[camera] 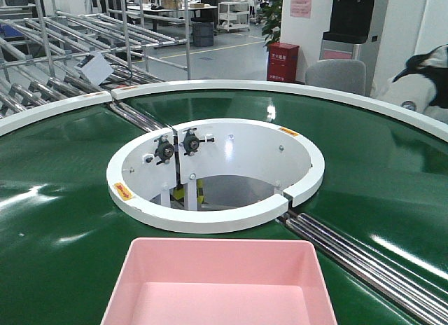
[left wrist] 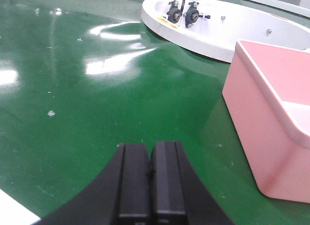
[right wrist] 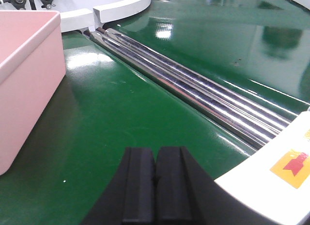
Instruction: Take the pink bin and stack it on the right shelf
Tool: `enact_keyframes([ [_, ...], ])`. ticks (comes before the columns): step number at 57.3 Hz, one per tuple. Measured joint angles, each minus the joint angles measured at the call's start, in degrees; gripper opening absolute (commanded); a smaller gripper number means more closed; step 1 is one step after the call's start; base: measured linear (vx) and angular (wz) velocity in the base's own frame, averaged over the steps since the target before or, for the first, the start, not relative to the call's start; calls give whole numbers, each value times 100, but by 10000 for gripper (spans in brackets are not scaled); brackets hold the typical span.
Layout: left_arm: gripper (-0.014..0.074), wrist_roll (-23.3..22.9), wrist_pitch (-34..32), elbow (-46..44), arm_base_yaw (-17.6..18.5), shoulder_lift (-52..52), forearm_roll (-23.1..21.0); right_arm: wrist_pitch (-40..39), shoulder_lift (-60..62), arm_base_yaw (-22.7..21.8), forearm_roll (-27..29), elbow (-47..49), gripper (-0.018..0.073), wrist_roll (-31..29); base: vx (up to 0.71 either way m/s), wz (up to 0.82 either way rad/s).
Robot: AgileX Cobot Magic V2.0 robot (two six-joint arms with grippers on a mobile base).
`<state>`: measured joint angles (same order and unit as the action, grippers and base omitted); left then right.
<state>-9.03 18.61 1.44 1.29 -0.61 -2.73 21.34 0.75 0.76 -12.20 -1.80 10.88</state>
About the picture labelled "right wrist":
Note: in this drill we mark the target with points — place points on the steel conveyor rollers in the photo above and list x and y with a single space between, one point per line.
248 120

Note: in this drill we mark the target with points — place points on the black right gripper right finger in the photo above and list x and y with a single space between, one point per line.
186 194

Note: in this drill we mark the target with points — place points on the white outer conveyor rail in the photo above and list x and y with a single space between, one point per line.
275 181

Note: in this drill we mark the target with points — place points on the yellow red warning sticker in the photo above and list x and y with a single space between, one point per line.
293 168

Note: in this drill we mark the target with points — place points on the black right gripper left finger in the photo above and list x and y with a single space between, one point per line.
129 197

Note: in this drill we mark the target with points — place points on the pink plastic bin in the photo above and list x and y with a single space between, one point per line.
31 68

